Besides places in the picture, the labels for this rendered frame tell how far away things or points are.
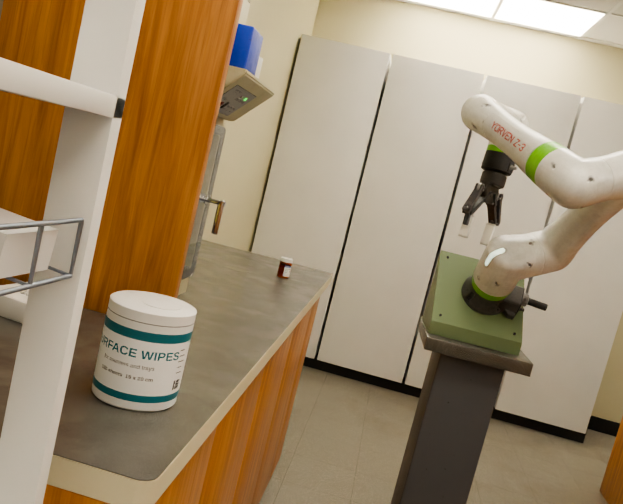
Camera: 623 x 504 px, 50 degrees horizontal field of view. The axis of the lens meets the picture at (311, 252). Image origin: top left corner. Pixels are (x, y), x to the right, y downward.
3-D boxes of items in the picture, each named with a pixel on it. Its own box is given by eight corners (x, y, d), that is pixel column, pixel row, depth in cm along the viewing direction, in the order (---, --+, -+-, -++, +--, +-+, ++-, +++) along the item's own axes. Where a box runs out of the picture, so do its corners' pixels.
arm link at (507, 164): (492, 156, 210) (478, 147, 203) (526, 161, 202) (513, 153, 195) (486, 174, 210) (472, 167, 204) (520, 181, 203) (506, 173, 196)
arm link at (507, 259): (526, 295, 208) (550, 258, 193) (482, 306, 203) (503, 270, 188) (506, 262, 215) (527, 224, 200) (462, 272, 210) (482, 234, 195)
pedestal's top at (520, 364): (509, 350, 230) (512, 339, 230) (530, 377, 199) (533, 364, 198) (417, 327, 233) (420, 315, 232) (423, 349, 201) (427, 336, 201)
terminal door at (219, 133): (147, 291, 150) (186, 113, 146) (190, 274, 180) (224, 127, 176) (150, 292, 150) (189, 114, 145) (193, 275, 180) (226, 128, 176)
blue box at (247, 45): (200, 58, 144) (209, 16, 143) (213, 67, 154) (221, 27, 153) (244, 69, 143) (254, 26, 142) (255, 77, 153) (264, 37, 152)
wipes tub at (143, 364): (74, 396, 98) (94, 297, 96) (112, 372, 111) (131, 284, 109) (158, 421, 96) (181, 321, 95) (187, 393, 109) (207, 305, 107)
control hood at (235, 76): (185, 103, 144) (195, 57, 143) (224, 119, 176) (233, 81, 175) (236, 116, 143) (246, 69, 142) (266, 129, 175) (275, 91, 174)
